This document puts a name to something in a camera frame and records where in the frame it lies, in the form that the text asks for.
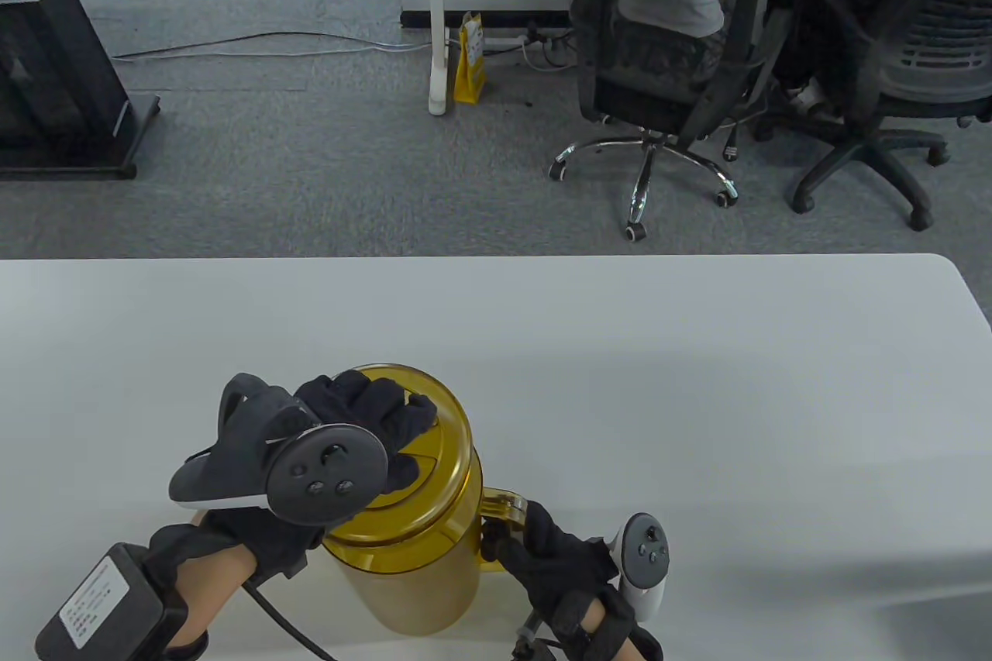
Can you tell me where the yellow round kettle lid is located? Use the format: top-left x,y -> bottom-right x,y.
325,364 -> 474,546

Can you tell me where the black mesh chair chrome base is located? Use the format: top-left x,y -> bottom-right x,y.
549,0 -> 776,242

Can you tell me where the person's right hand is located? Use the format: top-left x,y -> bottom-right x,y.
480,500 -> 663,661

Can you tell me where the yellow transparent water kettle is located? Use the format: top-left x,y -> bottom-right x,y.
322,364 -> 529,636

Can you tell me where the grey floor cable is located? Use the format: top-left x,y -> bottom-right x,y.
115,32 -> 431,60

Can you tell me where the black office chair grey mesh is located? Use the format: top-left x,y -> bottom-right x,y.
756,0 -> 992,232

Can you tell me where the white tracking controller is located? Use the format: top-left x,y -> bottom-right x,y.
612,512 -> 671,623

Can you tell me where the dark grey tracking controller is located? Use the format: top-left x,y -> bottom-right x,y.
169,373 -> 388,526

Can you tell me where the black cabinet on base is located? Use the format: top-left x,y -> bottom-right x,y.
0,0 -> 161,181

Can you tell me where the white power strip with cables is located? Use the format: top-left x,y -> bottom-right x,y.
484,26 -> 576,70

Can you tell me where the yellow paper bag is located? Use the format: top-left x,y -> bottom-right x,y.
453,12 -> 489,104

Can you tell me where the person's left hand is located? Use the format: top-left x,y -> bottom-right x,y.
147,370 -> 439,586

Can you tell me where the person's left forearm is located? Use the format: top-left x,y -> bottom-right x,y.
167,545 -> 260,650

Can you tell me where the black wrist box white label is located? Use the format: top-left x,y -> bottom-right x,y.
35,543 -> 191,661

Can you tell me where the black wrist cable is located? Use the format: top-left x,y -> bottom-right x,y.
244,580 -> 338,661

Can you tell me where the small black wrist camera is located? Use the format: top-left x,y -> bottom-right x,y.
511,611 -> 563,661

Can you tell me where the white desk leg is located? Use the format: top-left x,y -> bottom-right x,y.
428,0 -> 450,116

